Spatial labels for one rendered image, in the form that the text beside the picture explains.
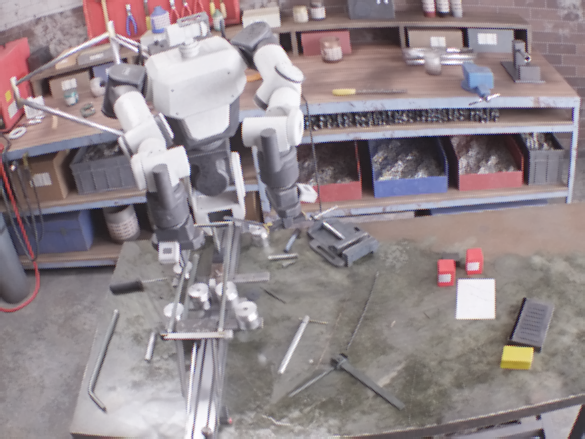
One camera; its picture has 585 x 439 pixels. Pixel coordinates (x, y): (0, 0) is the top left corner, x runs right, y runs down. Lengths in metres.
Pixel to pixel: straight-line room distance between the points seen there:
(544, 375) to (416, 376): 0.33
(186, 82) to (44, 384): 1.69
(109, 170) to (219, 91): 1.36
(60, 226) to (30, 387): 0.96
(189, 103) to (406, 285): 0.76
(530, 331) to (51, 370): 2.21
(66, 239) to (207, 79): 1.83
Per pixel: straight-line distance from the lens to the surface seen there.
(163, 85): 1.80
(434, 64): 3.00
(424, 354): 1.48
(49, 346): 3.14
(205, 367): 1.49
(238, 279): 1.68
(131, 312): 1.74
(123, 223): 3.32
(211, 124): 1.89
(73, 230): 3.39
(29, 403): 2.92
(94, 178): 3.16
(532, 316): 1.55
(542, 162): 3.14
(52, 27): 3.73
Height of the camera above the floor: 1.97
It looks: 34 degrees down
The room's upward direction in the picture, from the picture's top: 9 degrees counter-clockwise
